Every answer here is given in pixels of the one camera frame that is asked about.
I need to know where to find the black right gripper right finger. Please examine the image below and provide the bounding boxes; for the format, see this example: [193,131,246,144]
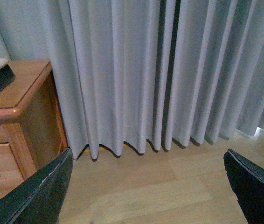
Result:
[223,149,264,224]

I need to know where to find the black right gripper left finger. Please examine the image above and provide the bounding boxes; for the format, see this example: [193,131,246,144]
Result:
[0,148,73,224]

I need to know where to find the wooden cabinet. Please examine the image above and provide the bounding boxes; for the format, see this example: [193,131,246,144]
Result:
[0,59,68,199]

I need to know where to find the grey pleated curtain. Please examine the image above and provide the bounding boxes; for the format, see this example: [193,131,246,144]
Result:
[0,0,264,161]

